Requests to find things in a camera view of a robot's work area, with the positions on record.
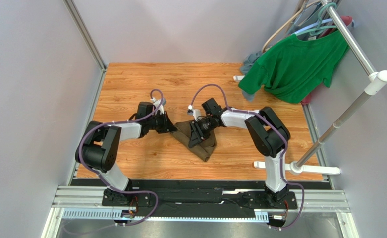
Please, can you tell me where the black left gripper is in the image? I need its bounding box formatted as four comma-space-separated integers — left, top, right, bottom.
147, 111, 177, 134

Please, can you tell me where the brown cloth napkin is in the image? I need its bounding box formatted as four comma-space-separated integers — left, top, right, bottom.
170, 120, 218, 162

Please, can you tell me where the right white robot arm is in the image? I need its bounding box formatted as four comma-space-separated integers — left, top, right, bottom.
188, 98, 290, 207

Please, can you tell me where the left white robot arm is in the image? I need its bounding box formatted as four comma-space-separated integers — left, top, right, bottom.
75, 99, 176, 206

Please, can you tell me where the grey blue cloth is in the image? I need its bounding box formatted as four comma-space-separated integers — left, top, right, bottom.
239, 51, 263, 101

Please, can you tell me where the beige clothes hanger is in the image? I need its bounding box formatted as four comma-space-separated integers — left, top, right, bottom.
261, 0, 319, 53

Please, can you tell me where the green t-shirt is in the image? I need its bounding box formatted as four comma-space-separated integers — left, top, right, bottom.
238, 31, 349, 104

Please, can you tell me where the light blue clothes hanger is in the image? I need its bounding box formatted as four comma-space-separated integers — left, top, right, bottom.
293, 18, 335, 36

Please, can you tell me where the teal clothes hanger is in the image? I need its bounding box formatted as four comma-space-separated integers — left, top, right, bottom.
293, 2, 337, 36

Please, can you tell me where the metal clothes rack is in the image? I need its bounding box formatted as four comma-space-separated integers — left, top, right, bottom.
233, 0, 387, 176

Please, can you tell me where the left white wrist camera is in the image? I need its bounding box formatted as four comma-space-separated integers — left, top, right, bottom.
150, 97, 166, 115

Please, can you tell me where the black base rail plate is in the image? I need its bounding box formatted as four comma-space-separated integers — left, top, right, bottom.
71, 178, 298, 219

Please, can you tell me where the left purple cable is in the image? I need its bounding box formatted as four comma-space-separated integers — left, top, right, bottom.
61, 88, 165, 236

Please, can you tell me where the purple cable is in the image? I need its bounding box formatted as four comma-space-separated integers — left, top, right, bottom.
61, 88, 165, 236
190, 83, 305, 231

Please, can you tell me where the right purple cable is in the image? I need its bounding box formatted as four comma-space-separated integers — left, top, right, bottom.
190, 83, 305, 231

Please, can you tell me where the aluminium frame post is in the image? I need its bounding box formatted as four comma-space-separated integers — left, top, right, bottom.
63, 0, 107, 72

